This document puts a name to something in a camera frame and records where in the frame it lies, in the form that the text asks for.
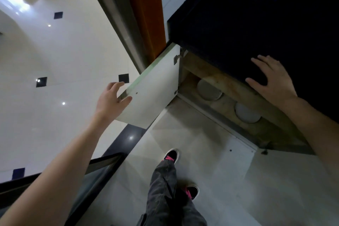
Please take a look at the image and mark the grey trousers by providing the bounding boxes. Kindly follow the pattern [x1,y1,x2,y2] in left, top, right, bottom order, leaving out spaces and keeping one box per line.
[136,159,208,226]

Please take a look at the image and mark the black framed glass door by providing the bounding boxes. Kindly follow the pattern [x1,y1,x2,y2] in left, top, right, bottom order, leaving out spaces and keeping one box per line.
[0,152,126,226]

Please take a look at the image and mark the wooden cabinet body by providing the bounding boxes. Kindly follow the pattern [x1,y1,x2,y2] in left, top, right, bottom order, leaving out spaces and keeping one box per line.
[177,48,316,155]

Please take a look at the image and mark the orange wooden door frame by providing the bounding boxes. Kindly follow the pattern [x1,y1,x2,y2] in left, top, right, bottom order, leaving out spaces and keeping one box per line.
[119,0,167,61]

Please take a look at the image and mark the person's left forearm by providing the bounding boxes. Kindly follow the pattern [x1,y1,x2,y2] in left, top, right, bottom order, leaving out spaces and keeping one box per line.
[0,114,118,226]

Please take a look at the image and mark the grey round plate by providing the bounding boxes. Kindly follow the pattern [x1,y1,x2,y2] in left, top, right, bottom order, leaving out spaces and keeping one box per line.
[197,79,223,101]
[235,102,261,124]

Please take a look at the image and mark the metal door hinge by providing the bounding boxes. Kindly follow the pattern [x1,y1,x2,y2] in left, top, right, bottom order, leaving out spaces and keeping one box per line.
[173,50,189,65]

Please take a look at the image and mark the person's left hand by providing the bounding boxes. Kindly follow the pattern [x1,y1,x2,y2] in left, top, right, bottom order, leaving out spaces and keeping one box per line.
[94,82,133,123]

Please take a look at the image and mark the grey metal door frame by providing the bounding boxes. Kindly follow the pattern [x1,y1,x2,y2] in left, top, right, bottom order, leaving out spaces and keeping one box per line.
[80,0,153,74]

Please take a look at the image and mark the person's right hand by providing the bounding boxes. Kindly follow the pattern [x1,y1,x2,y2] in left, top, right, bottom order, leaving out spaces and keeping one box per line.
[245,55,298,108]

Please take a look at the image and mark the person's right forearm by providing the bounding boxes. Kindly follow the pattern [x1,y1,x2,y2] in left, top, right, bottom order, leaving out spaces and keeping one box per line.
[281,97,339,181]

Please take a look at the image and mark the white cabinet door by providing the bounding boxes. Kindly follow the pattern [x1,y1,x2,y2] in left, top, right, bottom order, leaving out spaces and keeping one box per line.
[116,43,182,129]
[209,134,257,182]

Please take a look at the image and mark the black shoe with pink laces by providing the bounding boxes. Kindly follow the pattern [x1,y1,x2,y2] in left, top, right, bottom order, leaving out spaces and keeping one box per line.
[183,186,200,201]
[162,148,179,165]

